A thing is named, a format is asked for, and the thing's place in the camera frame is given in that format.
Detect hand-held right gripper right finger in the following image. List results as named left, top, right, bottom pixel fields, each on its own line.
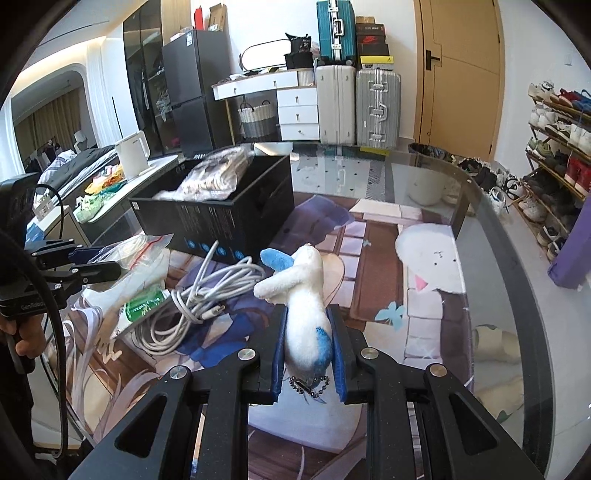
left=325, top=305, right=546, bottom=480

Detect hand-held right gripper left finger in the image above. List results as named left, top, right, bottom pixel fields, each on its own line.
left=69, top=305, right=289, bottom=480

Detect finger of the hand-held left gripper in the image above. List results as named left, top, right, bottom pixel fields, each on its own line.
left=39, top=260, right=125, bottom=296
left=25, top=237, right=112, bottom=271

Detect clear bag of white straps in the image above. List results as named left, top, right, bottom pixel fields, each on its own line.
left=83, top=234, right=175, bottom=296

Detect white and blue plush toy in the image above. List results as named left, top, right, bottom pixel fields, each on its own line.
left=254, top=244, right=334, bottom=398

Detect black cardboard box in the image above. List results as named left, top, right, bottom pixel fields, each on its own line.
left=128, top=154, right=295, bottom=266

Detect person's left forearm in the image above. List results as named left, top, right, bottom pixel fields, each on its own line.
left=0, top=355, right=38, bottom=462

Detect person's left hand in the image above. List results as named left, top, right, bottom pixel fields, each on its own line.
left=0, top=314, right=47, bottom=358

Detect green and white packet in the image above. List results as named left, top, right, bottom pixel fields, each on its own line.
left=112, top=284, right=169, bottom=340

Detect pile of colourful small cloths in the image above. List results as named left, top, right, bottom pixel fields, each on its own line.
left=74, top=164, right=127, bottom=224

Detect printed desk mat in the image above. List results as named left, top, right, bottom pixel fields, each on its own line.
left=65, top=191, right=476, bottom=480

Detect bed with dark blanket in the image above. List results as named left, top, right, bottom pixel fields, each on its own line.
left=25, top=145, right=121, bottom=204

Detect white kettle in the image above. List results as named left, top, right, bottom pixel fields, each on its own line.
left=115, top=130, right=151, bottom=180

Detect grey side table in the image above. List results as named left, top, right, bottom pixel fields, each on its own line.
left=28, top=154, right=181, bottom=247

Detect beige curtain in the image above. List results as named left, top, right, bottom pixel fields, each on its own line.
left=14, top=92, right=90, bottom=153

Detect clear bag of patterned cloth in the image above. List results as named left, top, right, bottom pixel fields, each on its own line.
left=152, top=147, right=256, bottom=202

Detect beige slipper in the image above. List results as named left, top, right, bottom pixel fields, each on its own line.
left=471, top=323, right=520, bottom=365

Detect white round container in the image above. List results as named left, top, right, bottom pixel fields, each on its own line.
left=409, top=175, right=455, bottom=206

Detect dark glass wardrobe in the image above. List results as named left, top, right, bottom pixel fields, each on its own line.
left=122, top=0, right=192, bottom=155

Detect black fridge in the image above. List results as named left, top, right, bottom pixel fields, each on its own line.
left=161, top=28, right=232, bottom=160

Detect woven basket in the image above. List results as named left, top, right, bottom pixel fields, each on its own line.
left=238, top=99, right=279, bottom=140

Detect scattered dark and white shoes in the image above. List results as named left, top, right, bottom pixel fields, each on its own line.
left=450, top=154, right=527, bottom=215

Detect white vanity desk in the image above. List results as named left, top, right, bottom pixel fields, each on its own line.
left=211, top=68, right=320, bottom=141

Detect white suitcase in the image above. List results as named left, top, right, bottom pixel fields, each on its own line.
left=315, top=65, right=358, bottom=145

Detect silver suitcase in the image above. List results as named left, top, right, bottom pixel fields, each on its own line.
left=355, top=67, right=402, bottom=149

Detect purple bag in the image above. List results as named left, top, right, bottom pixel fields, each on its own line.
left=547, top=224, right=591, bottom=291

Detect oval mirror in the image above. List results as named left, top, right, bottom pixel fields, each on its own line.
left=239, top=39, right=293, bottom=73

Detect brown cardboard box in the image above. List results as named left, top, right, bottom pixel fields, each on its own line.
left=208, top=4, right=228, bottom=33

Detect wooden door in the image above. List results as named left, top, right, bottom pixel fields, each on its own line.
left=413, top=0, right=504, bottom=160

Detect black bag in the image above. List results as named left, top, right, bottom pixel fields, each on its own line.
left=284, top=32, right=320, bottom=70

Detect rows of sneakers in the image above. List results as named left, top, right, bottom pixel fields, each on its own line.
left=526, top=82, right=591, bottom=261

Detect red and black shoe box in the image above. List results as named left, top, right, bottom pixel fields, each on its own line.
left=358, top=34, right=387, bottom=56

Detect teal suitcase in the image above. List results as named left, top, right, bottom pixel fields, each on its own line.
left=316, top=0, right=357, bottom=65

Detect wooden shoe rack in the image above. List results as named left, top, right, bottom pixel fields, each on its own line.
left=524, top=80, right=591, bottom=264

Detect black cable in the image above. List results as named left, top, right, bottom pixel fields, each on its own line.
left=0, top=184, right=75, bottom=462

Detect white cable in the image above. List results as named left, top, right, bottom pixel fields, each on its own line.
left=131, top=240, right=266, bottom=356

